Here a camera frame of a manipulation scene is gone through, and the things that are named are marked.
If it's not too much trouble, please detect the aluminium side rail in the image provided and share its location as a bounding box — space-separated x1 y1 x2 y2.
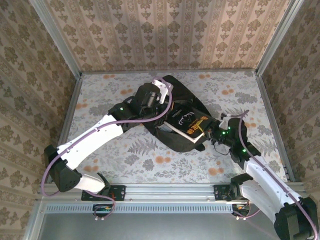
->
46 74 83 185
254 71 296 183

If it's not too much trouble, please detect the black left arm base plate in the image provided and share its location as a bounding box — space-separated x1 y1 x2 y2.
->
81 184 126 202

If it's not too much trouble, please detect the aluminium front frame rail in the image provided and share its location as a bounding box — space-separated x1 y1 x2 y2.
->
37 182 307 204

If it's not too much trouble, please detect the black connector board with wires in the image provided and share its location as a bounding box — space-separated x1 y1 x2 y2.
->
92 203 114 218
231 202 251 218

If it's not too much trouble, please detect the aluminium back rail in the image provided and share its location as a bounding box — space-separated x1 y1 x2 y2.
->
80 68 258 75

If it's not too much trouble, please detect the aluminium frame post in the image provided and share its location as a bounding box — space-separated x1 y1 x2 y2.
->
255 0 305 76
29 0 83 79

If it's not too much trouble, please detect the black fabric backpack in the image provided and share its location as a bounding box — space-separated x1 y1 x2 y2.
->
143 74 217 153

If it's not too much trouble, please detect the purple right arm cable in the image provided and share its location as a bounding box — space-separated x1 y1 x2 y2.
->
233 110 319 238

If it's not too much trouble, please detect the black book with gold print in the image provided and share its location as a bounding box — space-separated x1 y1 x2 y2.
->
163 103 217 145

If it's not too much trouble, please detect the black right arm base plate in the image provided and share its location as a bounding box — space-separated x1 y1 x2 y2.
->
213 184 261 202

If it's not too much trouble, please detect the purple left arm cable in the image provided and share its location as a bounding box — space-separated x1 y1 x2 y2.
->
41 76 175 222

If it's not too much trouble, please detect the grey metal panel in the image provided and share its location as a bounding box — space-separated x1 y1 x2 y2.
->
37 212 305 240

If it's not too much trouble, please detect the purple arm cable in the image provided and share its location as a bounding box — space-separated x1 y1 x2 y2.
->
233 110 319 238
41 76 175 222

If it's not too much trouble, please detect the slotted grey cable duct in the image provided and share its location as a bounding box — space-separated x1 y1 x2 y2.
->
44 202 235 214

